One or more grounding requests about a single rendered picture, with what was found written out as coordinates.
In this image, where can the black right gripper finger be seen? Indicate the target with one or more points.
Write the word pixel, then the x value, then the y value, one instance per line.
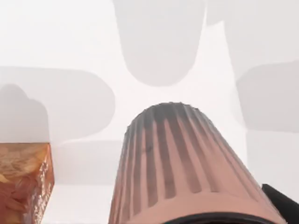
pixel 283 205

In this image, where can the ribbed terracotta plant pot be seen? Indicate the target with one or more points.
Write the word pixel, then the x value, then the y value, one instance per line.
pixel 177 163

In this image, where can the orange printed snack box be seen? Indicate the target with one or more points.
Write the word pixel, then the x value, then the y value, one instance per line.
pixel 22 182

